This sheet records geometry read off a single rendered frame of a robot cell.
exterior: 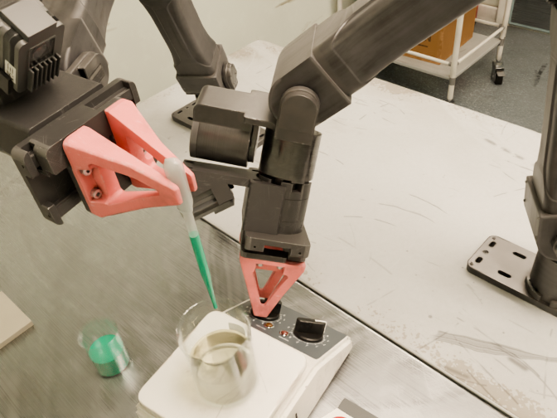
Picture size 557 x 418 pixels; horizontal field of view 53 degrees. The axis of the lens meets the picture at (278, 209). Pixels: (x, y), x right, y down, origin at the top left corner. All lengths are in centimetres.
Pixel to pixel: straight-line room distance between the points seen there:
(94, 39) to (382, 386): 45
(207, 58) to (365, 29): 43
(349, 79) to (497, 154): 48
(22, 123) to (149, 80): 177
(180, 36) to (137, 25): 128
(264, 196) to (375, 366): 23
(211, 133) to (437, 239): 36
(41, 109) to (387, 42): 27
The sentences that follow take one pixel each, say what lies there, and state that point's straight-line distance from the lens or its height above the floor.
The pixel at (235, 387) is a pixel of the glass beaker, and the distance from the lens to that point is 50.
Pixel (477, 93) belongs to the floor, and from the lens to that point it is 289.
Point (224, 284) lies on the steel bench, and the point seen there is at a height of 90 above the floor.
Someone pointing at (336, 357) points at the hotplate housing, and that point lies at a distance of 60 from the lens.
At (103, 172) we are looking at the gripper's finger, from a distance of 39.
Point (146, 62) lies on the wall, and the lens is 214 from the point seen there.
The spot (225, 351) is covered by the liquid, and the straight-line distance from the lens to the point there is 51.
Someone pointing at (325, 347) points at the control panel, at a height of 95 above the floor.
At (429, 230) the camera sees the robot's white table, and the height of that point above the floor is 90.
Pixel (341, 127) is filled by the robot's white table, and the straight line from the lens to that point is 98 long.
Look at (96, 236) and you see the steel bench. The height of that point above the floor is 90.
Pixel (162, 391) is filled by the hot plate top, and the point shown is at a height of 99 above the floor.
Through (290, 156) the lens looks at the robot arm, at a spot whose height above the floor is 112.
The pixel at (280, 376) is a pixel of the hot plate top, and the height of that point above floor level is 99.
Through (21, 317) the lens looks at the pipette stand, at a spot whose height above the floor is 91.
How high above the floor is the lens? 144
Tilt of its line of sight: 42 degrees down
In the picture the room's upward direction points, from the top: 7 degrees counter-clockwise
